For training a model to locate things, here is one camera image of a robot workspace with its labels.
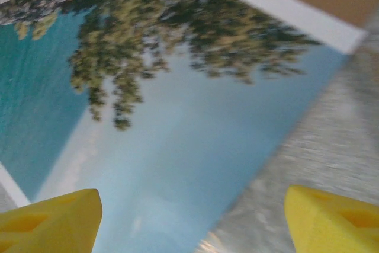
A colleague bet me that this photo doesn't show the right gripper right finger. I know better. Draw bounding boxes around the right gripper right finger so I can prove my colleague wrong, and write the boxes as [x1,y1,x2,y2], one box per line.
[284,184,379,253]

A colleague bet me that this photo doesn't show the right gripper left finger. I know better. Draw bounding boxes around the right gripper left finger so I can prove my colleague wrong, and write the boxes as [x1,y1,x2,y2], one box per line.
[0,188,104,253]

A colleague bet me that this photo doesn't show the seaside photo print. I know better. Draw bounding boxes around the seaside photo print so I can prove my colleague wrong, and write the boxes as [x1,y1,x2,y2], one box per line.
[0,0,368,253]

